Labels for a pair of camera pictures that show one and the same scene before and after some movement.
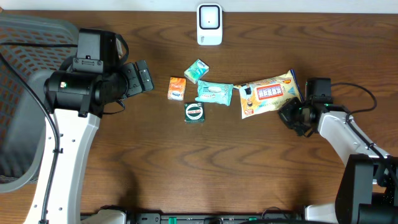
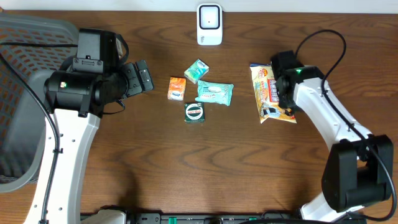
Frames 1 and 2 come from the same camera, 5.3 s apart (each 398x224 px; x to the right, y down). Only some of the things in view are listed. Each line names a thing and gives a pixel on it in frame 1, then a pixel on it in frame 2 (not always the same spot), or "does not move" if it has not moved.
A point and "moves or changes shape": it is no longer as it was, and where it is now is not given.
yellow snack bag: (265, 96) moves or changes shape
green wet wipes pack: (214, 93) does not move
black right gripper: (283, 112) → (284, 105)
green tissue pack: (196, 71) does not move
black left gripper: (132, 73) does not move
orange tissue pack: (176, 88) does not move
